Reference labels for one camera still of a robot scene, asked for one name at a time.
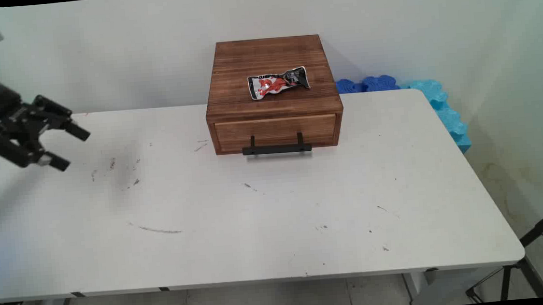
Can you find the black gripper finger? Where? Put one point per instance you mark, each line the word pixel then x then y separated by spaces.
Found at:
pixel 19 154
pixel 58 116

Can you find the brown wooden drawer cabinet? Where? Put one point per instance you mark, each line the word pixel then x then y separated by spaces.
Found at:
pixel 264 58

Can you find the crumpled red black snack packet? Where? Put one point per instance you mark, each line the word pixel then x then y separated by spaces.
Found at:
pixel 276 83

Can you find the light blue foam mat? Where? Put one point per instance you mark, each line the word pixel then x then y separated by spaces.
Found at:
pixel 448 114

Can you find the black camera tripod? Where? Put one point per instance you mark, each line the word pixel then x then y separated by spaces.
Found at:
pixel 539 231

